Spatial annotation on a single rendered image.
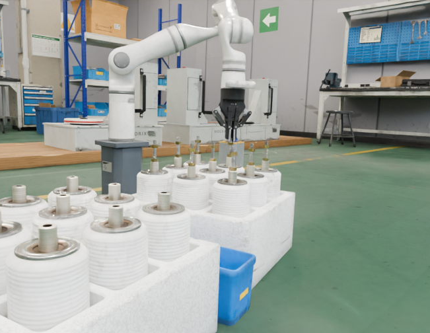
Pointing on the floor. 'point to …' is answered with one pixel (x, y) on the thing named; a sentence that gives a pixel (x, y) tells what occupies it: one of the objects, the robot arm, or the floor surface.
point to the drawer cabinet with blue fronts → (30, 93)
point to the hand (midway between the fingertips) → (230, 135)
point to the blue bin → (234, 285)
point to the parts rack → (85, 38)
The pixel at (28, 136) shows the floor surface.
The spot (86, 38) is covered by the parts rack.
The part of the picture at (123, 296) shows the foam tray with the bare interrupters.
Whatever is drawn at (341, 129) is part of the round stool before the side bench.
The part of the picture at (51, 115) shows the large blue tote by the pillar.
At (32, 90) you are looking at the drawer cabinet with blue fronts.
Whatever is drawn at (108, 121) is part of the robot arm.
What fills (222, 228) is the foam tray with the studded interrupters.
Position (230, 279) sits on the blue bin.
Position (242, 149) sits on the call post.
